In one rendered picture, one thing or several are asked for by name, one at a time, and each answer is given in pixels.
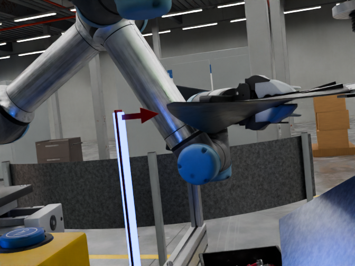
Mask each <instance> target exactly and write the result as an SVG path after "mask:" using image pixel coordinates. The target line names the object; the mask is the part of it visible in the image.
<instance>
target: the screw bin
mask: <svg viewBox="0 0 355 266"><path fill-rule="evenodd" d="M199 258H200V263H201V266H247V265H248V264H250V265H252V264H254V263H256V262H257V261H256V260H260V259H261V260H262V261H263V264H271V263H272V264H274V265H275V266H282V255H281V249H280V248H279V247H278V245H272V246H262V247H257V248H247V249H237V250H228V251H218V252H208V253H199Z"/></svg>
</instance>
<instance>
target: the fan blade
mask: <svg viewBox="0 0 355 266"><path fill-rule="evenodd" d="M347 93H350V90H349V89H348V88H347V87H346V86H344V85H343V83H339V84H336V82H335V81H334V82H331V83H328V84H325V85H322V86H319V87H316V88H313V89H309V90H305V91H295V92H289V93H284V94H276V95H273V96H268V97H263V98H258V99H253V100H242V101H224V102H175V101H174V102H171V103H169V104H167V105H166V106H167V109H168V111H169V112H170V113H171V114H172V115H173V116H174V117H176V118H177V119H178V120H180V121H182V122H183V123H185V124H187V125H189V126H191V127H193V128H195V129H198V130H201V131H203V132H206V133H208V134H216V133H218V132H219V131H221V130H223V129H225V128H227V127H229V126H231V125H233V124H235V123H237V122H239V121H241V120H244V119H246V118H248V117H250V116H253V115H255V114H257V113H260V112H262V111H265V110H267V109H270V108H272V107H275V106H278V105H281V104H284V103H287V102H290V101H293V100H296V99H304V98H314V97H323V96H332V95H337V94H347Z"/></svg>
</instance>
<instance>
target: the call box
mask: <svg viewBox="0 0 355 266"><path fill-rule="evenodd" d="M44 234H45V240H43V241H41V242H39V243H36V244H33V245H29V246H25V247H21V248H14V249H3V248H1V246H0V266H90V262H89V253H88V244H87V236H86V234H85V233H83V232H64V233H46V232H45V233H44Z"/></svg>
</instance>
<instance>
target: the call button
mask: <svg viewBox="0 0 355 266"><path fill-rule="evenodd" d="M43 240H45V234H44V230H43V227H26V228H17V229H15V230H13V231H10V232H7V233H5V234H3V235H2V236H0V246H1V248H3V249H14V248H21V247H25V246H29V245H33V244H36V243H39V242H41V241H43Z"/></svg>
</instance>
